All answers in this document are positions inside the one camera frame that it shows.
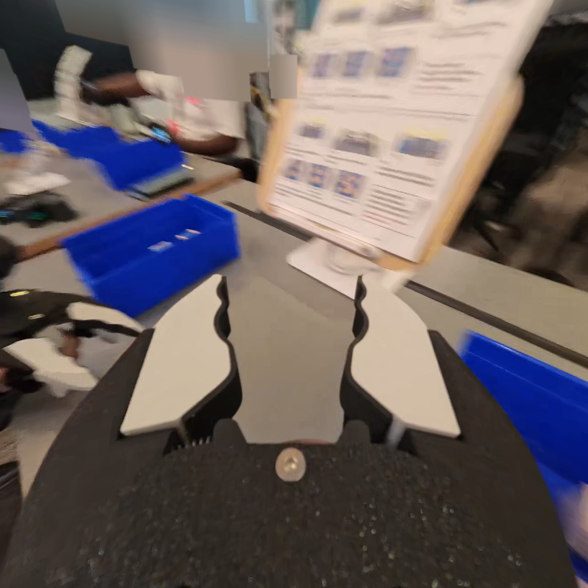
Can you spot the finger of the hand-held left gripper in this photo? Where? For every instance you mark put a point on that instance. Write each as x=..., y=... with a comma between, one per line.
x=101, y=319
x=59, y=367

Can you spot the person's left hand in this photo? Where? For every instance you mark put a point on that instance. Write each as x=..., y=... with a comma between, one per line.
x=70, y=347

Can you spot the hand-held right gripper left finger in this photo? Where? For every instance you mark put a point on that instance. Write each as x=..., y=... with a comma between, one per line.
x=181, y=367

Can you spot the group of wooden cubes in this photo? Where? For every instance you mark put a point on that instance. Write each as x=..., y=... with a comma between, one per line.
x=160, y=246

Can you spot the grey table with wooden edge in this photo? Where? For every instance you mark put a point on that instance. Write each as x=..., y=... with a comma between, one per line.
x=92, y=197

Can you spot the white paper sheet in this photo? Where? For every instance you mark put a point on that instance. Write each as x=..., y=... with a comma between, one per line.
x=71, y=78

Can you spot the white stand with wooden board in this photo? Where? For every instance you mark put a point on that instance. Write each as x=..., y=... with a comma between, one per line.
x=482, y=160

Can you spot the black display screen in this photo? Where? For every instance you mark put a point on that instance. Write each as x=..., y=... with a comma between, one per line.
x=36, y=46

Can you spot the printed instruction sheet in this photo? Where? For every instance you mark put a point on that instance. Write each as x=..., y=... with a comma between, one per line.
x=390, y=115

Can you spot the black digital timer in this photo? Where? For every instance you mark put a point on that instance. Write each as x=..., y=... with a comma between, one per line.
x=18, y=216
x=55, y=206

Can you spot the blue plastic bin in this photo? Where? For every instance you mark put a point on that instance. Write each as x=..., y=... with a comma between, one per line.
x=138, y=285
x=542, y=404
x=11, y=140
x=78, y=138
x=138, y=160

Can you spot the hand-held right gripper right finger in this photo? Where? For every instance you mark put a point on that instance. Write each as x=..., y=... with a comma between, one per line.
x=404, y=367

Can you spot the grey jacket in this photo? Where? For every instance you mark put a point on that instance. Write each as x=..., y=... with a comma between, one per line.
x=257, y=119

